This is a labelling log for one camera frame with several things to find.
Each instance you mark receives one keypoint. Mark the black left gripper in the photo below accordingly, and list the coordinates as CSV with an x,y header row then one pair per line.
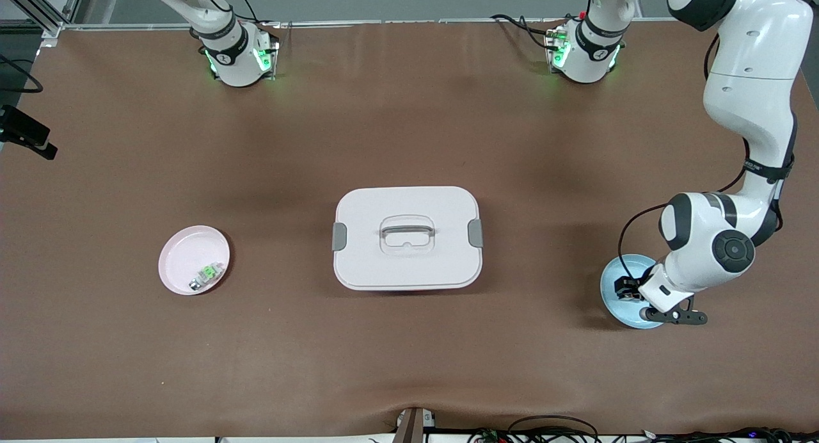
x,y
629,287

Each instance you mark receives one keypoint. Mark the orange black switch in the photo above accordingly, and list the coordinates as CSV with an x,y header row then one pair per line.
x,y
628,296

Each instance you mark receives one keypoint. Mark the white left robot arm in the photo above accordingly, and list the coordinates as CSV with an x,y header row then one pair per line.
x,y
748,59

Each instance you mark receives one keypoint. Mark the blue round plate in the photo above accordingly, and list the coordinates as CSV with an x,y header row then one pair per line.
x,y
611,302

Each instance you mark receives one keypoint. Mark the grey box latch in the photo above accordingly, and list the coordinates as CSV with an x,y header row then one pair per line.
x,y
339,237
475,233

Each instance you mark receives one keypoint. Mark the pink round plate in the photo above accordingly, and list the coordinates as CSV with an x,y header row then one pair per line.
x,y
182,254

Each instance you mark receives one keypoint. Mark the brown table mat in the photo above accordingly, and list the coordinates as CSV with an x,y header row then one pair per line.
x,y
448,366

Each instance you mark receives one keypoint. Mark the white lidded storage box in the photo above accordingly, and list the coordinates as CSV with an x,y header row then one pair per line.
x,y
409,267

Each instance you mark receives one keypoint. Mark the aluminium frame post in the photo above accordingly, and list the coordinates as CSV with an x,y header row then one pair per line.
x,y
73,4

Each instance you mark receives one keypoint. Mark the green clear switch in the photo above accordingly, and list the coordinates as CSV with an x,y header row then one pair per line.
x,y
206,275

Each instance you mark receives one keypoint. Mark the brown camera mount post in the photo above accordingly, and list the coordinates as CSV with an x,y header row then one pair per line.
x,y
411,427

